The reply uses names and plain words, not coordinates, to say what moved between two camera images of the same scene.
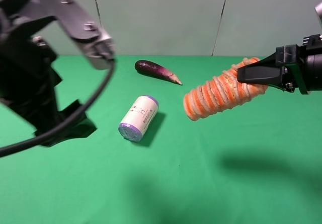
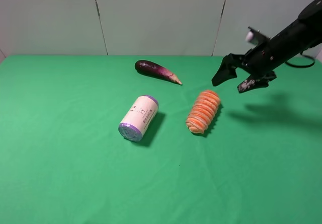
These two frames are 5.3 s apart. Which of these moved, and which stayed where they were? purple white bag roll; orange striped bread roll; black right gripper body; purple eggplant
Moved: orange striped bread roll; black right gripper body
Stayed: purple white bag roll; purple eggplant
